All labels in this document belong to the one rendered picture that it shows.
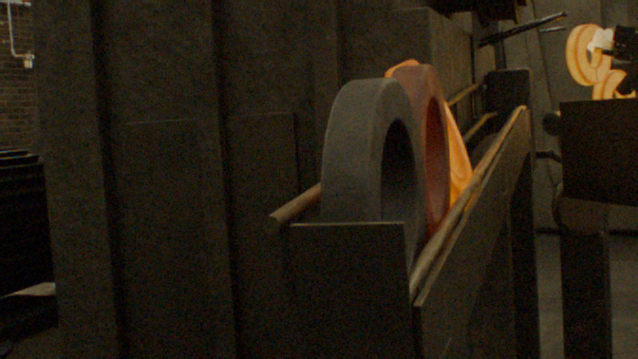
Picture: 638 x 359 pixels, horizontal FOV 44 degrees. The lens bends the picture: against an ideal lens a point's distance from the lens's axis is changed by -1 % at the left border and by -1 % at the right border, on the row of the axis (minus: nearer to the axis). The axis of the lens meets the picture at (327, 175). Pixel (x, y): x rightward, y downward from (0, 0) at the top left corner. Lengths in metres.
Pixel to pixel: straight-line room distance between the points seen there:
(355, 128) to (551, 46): 3.89
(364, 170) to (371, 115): 0.04
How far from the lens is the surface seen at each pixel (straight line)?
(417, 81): 0.71
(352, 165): 0.51
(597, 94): 2.17
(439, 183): 0.82
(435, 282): 0.56
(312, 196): 0.59
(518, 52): 4.44
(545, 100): 4.37
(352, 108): 0.53
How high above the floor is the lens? 0.72
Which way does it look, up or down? 4 degrees down
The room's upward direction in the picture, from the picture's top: 4 degrees counter-clockwise
